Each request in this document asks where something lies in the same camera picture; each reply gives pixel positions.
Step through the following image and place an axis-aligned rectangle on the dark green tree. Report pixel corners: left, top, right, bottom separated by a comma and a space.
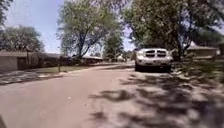
102, 32, 125, 61

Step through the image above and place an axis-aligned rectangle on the short dark post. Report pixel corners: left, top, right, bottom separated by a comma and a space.
57, 55, 62, 73

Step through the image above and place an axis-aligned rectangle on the large leafy tree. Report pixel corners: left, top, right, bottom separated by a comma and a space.
56, 0, 123, 63
121, 0, 224, 63

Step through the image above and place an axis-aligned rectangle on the grass verge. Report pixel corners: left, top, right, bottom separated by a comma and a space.
172, 59, 224, 85
32, 64, 93, 75

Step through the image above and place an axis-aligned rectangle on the white pickup truck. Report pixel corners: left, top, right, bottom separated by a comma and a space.
134, 47, 174, 73

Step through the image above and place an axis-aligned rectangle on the grey asphalt road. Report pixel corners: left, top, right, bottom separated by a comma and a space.
0, 61, 224, 128

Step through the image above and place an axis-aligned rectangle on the low brown building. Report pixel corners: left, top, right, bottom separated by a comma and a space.
0, 50, 40, 72

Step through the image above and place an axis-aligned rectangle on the low house with pale roof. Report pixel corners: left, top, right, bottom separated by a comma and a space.
184, 44, 222, 61

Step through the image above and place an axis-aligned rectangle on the broad leafy tree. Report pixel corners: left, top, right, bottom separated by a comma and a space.
0, 25, 46, 54

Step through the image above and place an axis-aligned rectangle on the pale concrete kerb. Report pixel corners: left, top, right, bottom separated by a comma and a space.
0, 67, 101, 86

